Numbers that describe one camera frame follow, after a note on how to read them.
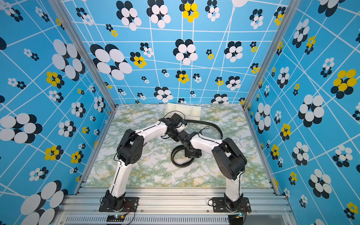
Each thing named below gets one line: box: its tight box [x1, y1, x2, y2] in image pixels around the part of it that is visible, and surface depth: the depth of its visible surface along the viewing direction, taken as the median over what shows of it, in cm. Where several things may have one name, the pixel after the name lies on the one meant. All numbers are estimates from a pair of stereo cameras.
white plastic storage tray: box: [164, 102, 202, 121], surface depth 117 cm
